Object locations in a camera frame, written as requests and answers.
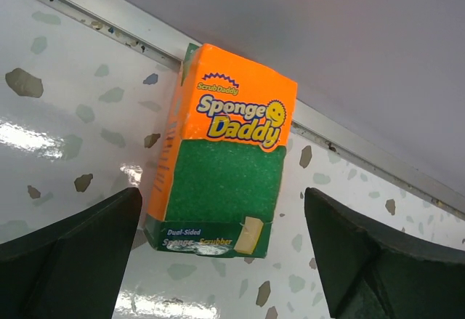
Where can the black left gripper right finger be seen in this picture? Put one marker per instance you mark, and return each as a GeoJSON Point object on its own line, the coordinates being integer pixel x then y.
{"type": "Point", "coordinates": [371, 270]}

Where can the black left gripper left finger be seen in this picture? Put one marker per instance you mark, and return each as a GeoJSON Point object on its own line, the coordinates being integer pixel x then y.
{"type": "Point", "coordinates": [72, 268]}

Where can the orange green Sponge Daddy box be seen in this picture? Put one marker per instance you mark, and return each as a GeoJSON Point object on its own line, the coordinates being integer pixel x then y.
{"type": "Point", "coordinates": [221, 164]}

